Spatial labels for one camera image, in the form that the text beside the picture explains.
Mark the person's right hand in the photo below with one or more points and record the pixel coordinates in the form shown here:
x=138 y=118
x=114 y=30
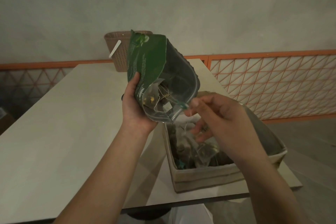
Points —
x=231 y=126

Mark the person's left hand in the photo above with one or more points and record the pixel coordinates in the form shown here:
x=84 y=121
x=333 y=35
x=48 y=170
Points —
x=132 y=116

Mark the beige paper box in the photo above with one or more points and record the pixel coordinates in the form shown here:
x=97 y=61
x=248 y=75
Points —
x=207 y=176

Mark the green foil pouch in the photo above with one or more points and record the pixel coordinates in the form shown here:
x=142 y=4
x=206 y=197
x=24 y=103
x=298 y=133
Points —
x=149 y=58

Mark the person's left forearm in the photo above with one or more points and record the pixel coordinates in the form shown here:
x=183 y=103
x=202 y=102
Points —
x=105 y=179

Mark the brown plastic basket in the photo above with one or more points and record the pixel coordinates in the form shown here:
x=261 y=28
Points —
x=118 y=48

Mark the orange mesh fence panel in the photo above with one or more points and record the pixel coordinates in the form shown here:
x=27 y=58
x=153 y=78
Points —
x=29 y=82
x=288 y=87

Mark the black table base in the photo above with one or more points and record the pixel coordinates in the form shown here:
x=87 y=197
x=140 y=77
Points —
x=149 y=213

